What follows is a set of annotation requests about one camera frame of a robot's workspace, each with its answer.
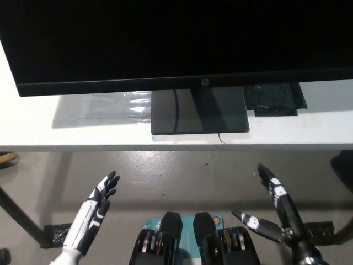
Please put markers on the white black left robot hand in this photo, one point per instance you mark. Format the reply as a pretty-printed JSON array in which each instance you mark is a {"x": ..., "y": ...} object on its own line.
[{"x": 92, "y": 209}]

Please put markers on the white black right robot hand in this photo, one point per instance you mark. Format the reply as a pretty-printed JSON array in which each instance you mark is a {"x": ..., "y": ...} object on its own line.
[{"x": 278, "y": 193}]

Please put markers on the black HP monitor screen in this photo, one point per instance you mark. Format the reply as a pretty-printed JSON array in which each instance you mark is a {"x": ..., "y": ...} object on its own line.
[{"x": 154, "y": 41}]

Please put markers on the black ribbed left robot body block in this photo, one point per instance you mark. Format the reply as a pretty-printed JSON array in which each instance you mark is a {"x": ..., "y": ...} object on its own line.
[{"x": 154, "y": 245}]

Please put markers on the black ribbed robot body block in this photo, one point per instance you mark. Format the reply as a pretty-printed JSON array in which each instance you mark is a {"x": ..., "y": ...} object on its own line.
[
  {"x": 229, "y": 245},
  {"x": 154, "y": 245}
]

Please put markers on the black ribbed right robot body block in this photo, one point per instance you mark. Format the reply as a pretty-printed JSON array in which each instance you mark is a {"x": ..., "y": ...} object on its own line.
[{"x": 229, "y": 245}]

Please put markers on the black glossy monitor stand base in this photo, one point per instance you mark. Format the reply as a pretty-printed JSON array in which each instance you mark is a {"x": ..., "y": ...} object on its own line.
[{"x": 198, "y": 113}]

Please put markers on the black metal table leg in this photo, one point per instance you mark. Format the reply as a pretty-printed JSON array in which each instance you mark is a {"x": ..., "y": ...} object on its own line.
[
  {"x": 24, "y": 218},
  {"x": 344, "y": 232}
]

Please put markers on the black rounded floor object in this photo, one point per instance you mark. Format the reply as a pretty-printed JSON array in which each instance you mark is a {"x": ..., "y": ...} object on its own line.
[{"x": 343, "y": 168}]

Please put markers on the teal cardboard box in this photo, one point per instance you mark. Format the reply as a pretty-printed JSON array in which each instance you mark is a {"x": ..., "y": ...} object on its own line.
[{"x": 189, "y": 234}]

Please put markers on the curved wooden object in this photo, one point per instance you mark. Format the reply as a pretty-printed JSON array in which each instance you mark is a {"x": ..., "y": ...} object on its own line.
[{"x": 7, "y": 160}]

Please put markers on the small dark wheel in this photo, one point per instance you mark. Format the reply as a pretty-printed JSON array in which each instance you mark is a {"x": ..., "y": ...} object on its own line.
[{"x": 4, "y": 256}]

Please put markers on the clear plastic film sheet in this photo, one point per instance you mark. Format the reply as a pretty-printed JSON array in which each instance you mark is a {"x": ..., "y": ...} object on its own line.
[{"x": 124, "y": 106}]

